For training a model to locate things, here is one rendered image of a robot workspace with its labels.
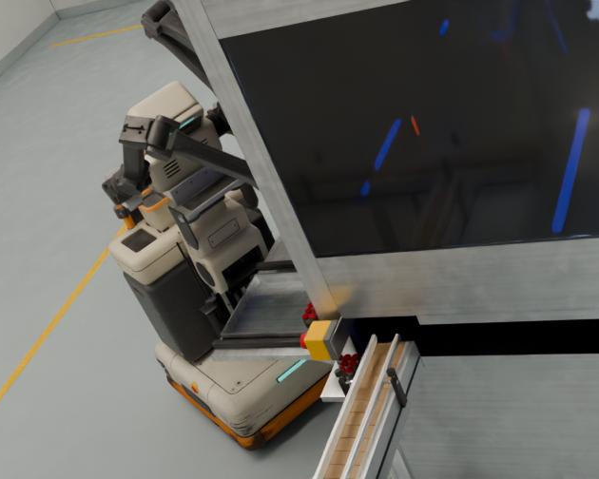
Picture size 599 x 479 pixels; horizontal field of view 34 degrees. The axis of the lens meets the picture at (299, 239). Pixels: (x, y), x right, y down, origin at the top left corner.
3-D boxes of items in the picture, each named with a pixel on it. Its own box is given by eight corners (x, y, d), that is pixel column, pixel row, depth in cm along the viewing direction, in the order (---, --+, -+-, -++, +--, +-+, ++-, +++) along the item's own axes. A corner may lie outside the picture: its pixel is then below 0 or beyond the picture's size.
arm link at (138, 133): (124, 104, 264) (113, 138, 261) (173, 118, 265) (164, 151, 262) (125, 162, 306) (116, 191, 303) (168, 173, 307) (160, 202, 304)
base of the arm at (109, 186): (130, 165, 315) (100, 185, 311) (132, 157, 308) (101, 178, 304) (146, 186, 315) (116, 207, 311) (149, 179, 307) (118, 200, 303)
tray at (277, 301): (361, 277, 279) (357, 267, 277) (332, 341, 261) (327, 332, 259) (259, 282, 295) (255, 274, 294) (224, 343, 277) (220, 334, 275)
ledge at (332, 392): (388, 364, 249) (385, 358, 248) (374, 402, 239) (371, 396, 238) (338, 364, 255) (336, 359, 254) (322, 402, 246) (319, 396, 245)
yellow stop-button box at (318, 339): (347, 340, 246) (338, 318, 242) (338, 360, 241) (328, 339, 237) (320, 341, 250) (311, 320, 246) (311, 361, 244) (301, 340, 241)
